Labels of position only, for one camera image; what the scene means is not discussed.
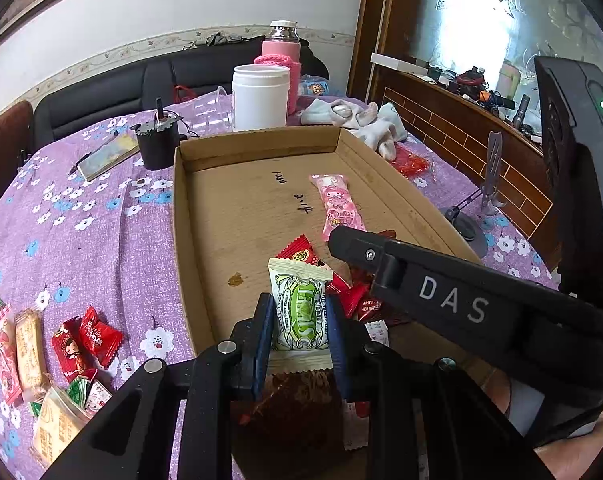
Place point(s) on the brown armchair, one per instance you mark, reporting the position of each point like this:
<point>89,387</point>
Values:
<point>15,141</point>

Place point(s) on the pink sleeved thermos bottle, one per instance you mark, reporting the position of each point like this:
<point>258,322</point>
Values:
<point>281,47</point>

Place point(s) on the green white candy packet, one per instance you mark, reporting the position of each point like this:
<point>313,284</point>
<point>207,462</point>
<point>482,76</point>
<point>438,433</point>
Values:
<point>301,340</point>

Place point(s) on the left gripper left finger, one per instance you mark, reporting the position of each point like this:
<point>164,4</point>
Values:
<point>183,407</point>

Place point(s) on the yellow blue book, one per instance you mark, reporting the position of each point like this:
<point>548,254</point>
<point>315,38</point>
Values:
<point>110,154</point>

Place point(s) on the purple floral tablecloth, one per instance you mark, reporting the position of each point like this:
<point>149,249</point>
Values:
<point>67,244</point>

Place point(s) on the white plastic jar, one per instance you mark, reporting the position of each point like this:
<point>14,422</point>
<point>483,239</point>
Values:
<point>260,96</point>

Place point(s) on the wooden cabinet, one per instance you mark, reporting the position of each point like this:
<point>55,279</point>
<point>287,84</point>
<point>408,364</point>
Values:
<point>457,130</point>

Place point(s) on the grey phone stand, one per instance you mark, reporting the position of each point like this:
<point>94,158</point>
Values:
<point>467,216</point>

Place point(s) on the beige biscuit packet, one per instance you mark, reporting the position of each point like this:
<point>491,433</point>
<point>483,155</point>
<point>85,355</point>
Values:
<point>30,356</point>

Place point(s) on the black cup with tool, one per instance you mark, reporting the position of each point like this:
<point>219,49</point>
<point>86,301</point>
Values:
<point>158,138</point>

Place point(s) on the cardboard tray box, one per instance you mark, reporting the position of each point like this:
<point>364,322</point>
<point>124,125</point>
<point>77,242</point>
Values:
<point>241,198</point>

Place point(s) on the large dark red snack packet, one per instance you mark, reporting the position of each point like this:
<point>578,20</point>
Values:
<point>295,430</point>

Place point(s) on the white socks pile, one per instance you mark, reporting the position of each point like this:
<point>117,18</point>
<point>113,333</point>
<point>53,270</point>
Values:
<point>380,128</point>

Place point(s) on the pink long snack packet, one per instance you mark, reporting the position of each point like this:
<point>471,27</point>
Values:
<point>340,209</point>

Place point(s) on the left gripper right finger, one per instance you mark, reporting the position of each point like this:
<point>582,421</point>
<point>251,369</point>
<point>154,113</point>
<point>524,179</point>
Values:
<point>432,412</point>

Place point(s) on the black leather sofa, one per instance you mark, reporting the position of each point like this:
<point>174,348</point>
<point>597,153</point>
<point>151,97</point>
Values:
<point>136,86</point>

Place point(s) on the small red candy packet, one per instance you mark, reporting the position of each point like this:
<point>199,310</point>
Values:
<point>100,339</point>

